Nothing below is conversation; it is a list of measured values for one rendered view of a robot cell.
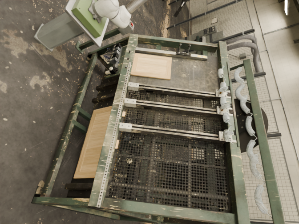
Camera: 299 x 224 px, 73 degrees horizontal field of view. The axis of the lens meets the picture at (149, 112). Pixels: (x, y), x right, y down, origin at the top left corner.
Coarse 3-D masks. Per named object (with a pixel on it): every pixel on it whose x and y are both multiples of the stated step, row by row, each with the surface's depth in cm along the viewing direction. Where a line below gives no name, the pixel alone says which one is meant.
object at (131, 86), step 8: (128, 88) 234; (136, 88) 232; (144, 88) 231; (152, 88) 230; (160, 88) 234; (168, 88) 232; (176, 88) 232; (224, 88) 217; (184, 96) 236; (192, 96) 234; (200, 96) 232; (208, 96) 231; (216, 96) 226
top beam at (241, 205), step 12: (228, 60) 258; (228, 84) 237; (228, 144) 200; (228, 156) 197; (240, 156) 191; (228, 168) 193; (240, 168) 185; (240, 180) 179; (240, 192) 174; (240, 204) 169; (240, 216) 164
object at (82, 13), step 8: (80, 0) 199; (88, 0) 210; (96, 0) 222; (72, 8) 197; (80, 8) 197; (80, 16) 201; (88, 16) 206; (104, 16) 229; (88, 24) 208; (96, 24) 215; (104, 24) 227; (96, 32) 215
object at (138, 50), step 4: (136, 48) 268; (140, 48) 268; (144, 48) 268; (144, 52) 269; (148, 52) 268; (152, 52) 267; (156, 52) 267; (160, 52) 266; (164, 52) 267; (168, 52) 267; (172, 52) 268; (176, 56) 269; (180, 56) 268; (184, 56) 267; (188, 56) 267; (192, 56) 266; (196, 56) 266
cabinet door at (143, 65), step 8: (136, 56) 263; (144, 56) 264; (152, 56) 264; (160, 56) 265; (136, 64) 255; (144, 64) 257; (152, 64) 258; (160, 64) 258; (168, 64) 259; (136, 72) 249; (144, 72) 249; (152, 72) 250; (160, 72) 251; (168, 72) 252
